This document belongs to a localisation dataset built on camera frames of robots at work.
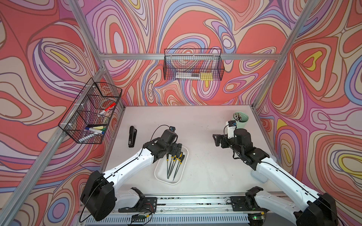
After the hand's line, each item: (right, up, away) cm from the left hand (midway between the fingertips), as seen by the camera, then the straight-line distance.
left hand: (175, 145), depth 83 cm
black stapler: (-31, +4, +15) cm, 34 cm away
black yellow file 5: (+3, -12, +5) cm, 14 cm away
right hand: (+27, +5, -2) cm, 28 cm away
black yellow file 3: (-1, -10, +6) cm, 12 cm away
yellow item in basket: (+20, +44, +8) cm, 49 cm away
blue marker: (-40, +10, -13) cm, 43 cm away
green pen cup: (+43, +16, +8) cm, 47 cm away
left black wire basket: (-47, +16, -8) cm, 51 cm away
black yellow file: (-5, -10, +6) cm, 13 cm away
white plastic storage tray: (-9, -16, +1) cm, 18 cm away
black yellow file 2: (-2, -9, +8) cm, 12 cm away
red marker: (-37, +22, -6) cm, 43 cm away
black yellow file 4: (+1, -9, +8) cm, 12 cm away
